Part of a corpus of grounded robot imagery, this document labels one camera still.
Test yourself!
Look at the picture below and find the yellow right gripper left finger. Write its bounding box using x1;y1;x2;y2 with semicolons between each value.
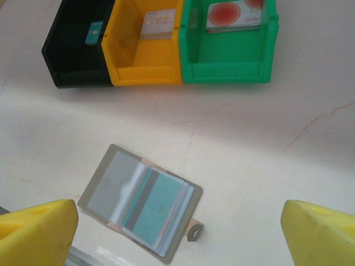
0;199;79;266

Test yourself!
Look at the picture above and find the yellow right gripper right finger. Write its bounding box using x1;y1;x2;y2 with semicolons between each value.
280;199;355;266

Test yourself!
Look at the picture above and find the grey leather card holder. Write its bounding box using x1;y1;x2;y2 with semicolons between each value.
77;143;205;264

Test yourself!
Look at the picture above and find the teal chip card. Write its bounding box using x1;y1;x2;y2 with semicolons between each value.
84;21;104;45

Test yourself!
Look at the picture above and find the red circle print card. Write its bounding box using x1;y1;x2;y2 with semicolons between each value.
205;0;263;33

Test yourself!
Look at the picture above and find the silver VIP card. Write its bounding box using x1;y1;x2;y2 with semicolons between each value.
140;8;177;40

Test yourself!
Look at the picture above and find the black plastic bin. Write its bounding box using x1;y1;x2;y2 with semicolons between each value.
41;0;115;89

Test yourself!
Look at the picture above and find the green plastic bin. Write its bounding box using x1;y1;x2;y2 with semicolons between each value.
179;0;280;85

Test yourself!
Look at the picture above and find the yellow plastic bin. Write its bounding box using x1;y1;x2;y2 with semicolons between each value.
102;0;185;87

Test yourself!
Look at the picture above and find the aluminium mounting rail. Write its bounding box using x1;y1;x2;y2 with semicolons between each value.
66;246;97;266

